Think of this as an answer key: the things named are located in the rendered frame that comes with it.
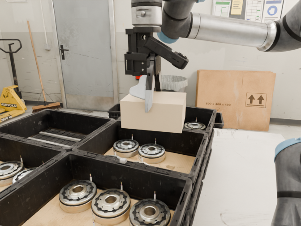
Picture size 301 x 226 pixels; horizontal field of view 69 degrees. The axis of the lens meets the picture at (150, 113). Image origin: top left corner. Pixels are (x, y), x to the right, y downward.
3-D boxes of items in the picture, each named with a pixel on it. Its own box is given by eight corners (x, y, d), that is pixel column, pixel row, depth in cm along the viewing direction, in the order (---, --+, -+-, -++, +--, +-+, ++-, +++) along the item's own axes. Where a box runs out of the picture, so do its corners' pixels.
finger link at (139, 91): (128, 111, 56) (133, 77, 58) (151, 113, 54) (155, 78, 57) (125, 107, 53) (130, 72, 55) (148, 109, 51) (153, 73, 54)
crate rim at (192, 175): (208, 138, 84) (208, 132, 83) (192, 185, 58) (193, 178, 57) (116, 123, 98) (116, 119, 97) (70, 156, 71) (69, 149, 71)
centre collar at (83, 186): (90, 188, 64) (90, 186, 63) (78, 198, 59) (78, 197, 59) (77, 183, 66) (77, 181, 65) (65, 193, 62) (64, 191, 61)
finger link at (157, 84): (144, 89, 70) (139, 67, 63) (162, 90, 69) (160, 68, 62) (142, 97, 69) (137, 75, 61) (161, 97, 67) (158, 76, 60)
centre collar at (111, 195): (123, 197, 60) (123, 196, 60) (113, 210, 56) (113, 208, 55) (108, 193, 62) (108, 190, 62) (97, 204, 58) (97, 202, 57)
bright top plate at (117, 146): (142, 142, 92) (142, 141, 91) (131, 154, 83) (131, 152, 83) (121, 138, 95) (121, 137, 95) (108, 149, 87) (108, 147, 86)
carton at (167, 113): (185, 116, 67) (186, 92, 64) (181, 133, 56) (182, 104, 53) (134, 113, 70) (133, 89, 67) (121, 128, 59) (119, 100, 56)
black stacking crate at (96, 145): (205, 160, 87) (208, 134, 83) (190, 214, 61) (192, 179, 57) (118, 143, 101) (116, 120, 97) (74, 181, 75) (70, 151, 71)
